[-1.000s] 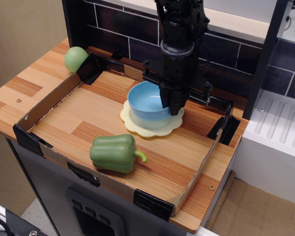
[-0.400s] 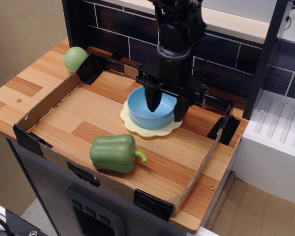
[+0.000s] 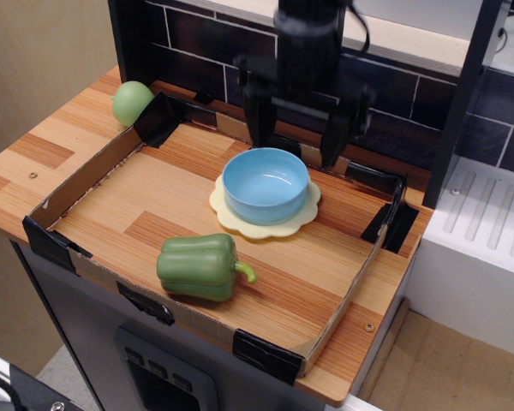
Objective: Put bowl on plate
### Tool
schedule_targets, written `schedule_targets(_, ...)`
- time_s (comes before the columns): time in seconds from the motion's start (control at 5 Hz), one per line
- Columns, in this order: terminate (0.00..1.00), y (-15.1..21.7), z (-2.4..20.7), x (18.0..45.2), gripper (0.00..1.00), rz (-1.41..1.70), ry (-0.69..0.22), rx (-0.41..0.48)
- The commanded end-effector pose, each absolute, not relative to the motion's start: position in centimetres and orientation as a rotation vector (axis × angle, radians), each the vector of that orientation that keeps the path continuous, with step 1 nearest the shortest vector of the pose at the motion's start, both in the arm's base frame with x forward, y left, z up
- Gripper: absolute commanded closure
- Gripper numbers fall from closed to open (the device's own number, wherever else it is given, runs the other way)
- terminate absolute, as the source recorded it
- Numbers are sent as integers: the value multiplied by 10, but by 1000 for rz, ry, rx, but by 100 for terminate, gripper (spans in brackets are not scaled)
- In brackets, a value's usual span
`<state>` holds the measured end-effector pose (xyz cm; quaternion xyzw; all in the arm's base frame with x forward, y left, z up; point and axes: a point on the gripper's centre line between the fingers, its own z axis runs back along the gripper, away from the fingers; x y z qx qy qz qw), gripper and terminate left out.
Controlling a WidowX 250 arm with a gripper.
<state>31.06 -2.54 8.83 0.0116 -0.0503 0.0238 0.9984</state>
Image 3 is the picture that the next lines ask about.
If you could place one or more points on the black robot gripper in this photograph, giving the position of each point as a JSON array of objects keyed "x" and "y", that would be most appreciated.
[{"x": 305, "y": 76}]

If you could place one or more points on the light blue plastic bowl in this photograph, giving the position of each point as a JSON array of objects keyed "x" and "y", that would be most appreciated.
[{"x": 264, "y": 186}]

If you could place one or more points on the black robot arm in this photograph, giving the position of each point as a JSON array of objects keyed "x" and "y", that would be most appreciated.
[{"x": 310, "y": 13}]

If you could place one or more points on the pale yellow scalloped plate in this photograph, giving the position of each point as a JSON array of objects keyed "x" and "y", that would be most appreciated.
[{"x": 230, "y": 221}]

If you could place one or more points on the cardboard fence with black tape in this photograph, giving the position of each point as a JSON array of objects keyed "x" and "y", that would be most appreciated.
[{"x": 157, "y": 122}]

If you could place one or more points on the light green round toy fruit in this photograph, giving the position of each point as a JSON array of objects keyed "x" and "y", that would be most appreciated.
[{"x": 131, "y": 98}]

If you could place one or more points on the green toy bell pepper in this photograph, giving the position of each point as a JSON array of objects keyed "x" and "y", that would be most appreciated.
[{"x": 205, "y": 267}]

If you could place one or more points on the white toy sink drainboard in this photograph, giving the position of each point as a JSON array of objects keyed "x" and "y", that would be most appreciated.
[{"x": 463, "y": 273}]

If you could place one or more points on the grey toy oven front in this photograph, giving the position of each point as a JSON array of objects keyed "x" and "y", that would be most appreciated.
[{"x": 163, "y": 381}]

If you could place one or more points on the black vertical post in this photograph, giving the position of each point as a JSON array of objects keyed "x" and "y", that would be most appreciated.
[{"x": 480, "y": 54}]

